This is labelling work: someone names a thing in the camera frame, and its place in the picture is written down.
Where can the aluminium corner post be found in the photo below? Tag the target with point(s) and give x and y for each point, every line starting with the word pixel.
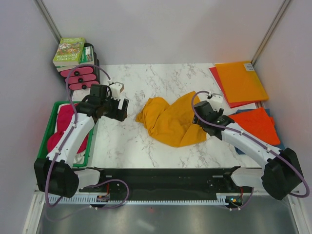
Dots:
pixel 48 19
pixel 272 27

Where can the green illustrated book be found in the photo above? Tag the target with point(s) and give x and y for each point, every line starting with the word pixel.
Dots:
pixel 69 52

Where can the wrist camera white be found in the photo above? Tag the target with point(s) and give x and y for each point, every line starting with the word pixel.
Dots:
pixel 116 90
pixel 215 101

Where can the yellow t shirt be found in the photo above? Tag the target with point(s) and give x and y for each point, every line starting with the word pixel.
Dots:
pixel 171 124

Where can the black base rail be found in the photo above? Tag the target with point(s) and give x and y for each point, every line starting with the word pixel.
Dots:
pixel 184 184

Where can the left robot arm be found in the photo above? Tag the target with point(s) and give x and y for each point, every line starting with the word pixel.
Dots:
pixel 54 173

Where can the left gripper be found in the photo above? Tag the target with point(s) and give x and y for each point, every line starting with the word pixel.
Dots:
pixel 118 114

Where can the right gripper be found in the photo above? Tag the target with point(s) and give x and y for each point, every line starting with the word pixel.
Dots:
pixel 220 112

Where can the folded blue t shirt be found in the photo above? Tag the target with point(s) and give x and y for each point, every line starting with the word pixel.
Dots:
pixel 280 145

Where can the green plastic tray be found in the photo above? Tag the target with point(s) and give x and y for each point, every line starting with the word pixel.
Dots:
pixel 50 129

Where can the right aluminium corner post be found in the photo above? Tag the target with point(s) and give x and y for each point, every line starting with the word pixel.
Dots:
pixel 272 27

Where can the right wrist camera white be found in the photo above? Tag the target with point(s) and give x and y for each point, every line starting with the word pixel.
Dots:
pixel 215 101

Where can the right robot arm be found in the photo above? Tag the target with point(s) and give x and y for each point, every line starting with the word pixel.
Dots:
pixel 279 172

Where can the left aluminium corner post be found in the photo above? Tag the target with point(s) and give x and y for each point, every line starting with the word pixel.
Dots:
pixel 48 19

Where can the white t shirt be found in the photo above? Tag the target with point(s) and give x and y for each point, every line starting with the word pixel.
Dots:
pixel 79 158

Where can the white slotted cable duct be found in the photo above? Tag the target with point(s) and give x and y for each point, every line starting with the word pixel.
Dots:
pixel 93 199

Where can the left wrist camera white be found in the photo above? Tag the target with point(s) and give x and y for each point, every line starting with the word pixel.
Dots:
pixel 116 90

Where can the red plastic folder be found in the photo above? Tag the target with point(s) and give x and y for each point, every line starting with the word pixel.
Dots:
pixel 220 83

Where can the magenta t shirt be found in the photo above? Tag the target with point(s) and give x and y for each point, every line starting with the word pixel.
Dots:
pixel 64 117

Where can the pink and black drawer unit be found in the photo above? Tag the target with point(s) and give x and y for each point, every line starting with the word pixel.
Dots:
pixel 84 77

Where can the folded orange t shirt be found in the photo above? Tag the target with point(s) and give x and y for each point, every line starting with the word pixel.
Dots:
pixel 259 123

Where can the orange plastic folder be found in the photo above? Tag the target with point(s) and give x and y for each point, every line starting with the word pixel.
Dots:
pixel 241 83

